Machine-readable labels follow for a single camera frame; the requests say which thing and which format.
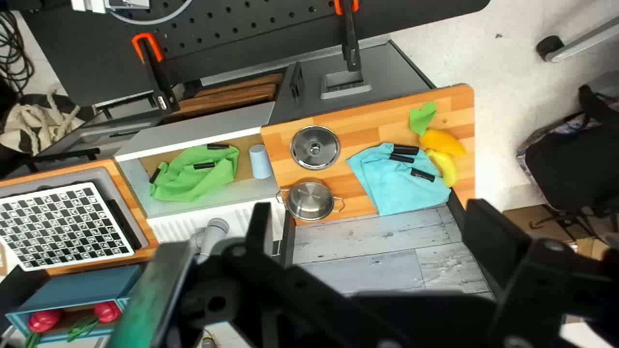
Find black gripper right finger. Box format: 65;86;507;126
448;196;533;299

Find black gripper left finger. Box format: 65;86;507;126
221;204;295;304

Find blue cloth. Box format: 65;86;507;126
347;144;451;217

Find small green cloth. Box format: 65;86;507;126
409;101;438;136

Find beige cloth bag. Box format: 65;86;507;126
0;94;88;157

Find steel pot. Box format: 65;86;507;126
287;181;335;221

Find white sink tray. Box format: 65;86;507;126
115;128;279;244

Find light blue cup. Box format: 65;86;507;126
250;146;271;181

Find black bag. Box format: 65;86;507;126
517;86;619;217

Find wooden cutting board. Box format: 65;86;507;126
260;84;478;225

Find steel pot lid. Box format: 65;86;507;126
291;126;341;171

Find red toy fruit right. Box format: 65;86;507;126
94;302;123;324

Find red toy fruit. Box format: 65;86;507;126
28;312;63;335
94;302;123;324

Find blue toy drawer box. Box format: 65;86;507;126
6;266;142;345

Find checkerboard calibration board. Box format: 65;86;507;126
0;183;140;271

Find red toy fruit left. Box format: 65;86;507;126
28;312;63;335

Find black pegboard panel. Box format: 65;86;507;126
8;0;492;105

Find orange handled clamp left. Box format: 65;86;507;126
132;32;179;113

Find orange handled clamp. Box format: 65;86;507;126
132;32;179;113
333;0;362;72

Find orange handled clamp right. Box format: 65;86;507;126
333;0;362;72

